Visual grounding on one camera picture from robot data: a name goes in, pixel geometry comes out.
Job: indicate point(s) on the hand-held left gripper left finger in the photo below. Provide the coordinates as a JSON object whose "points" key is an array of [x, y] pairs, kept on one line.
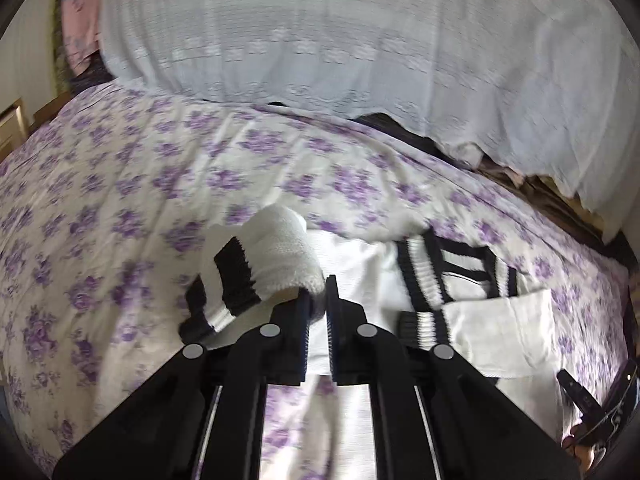
{"points": [[301, 350]]}

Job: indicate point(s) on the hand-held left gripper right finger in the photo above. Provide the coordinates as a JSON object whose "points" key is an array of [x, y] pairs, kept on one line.
{"points": [[334, 340]]}

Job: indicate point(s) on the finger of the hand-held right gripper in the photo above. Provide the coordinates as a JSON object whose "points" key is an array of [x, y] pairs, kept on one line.
{"points": [[577, 392]]}

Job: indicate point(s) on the white knit sweater black stripes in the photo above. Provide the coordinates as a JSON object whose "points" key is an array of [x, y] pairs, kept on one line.
{"points": [[360, 270]]}

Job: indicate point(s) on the person's right hand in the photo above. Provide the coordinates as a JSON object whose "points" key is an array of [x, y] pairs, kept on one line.
{"points": [[580, 447]]}

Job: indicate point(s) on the purple floral bedsheet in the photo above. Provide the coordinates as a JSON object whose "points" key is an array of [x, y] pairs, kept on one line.
{"points": [[100, 210]]}

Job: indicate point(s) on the white lace cover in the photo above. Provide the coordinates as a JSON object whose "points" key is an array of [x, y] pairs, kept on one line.
{"points": [[325, 35]]}

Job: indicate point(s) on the light wooden furniture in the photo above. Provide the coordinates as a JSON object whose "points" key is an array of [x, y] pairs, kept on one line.
{"points": [[17, 120]]}

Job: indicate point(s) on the pink floral cloth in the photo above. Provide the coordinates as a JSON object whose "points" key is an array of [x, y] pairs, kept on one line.
{"points": [[82, 15]]}

